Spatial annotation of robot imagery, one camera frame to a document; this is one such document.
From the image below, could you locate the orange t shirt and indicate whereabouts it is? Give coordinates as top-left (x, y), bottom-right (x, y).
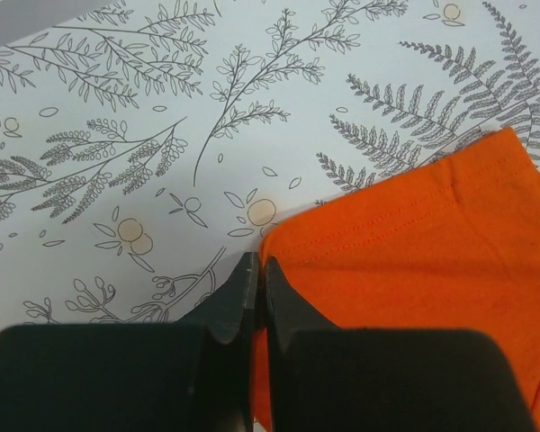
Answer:
top-left (259, 129), bottom-right (540, 430)

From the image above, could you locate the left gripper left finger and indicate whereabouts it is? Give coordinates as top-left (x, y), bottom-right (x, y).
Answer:
top-left (0, 253), bottom-right (258, 431)

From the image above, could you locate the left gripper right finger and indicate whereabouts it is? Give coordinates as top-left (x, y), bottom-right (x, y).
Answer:
top-left (265, 259), bottom-right (536, 431)

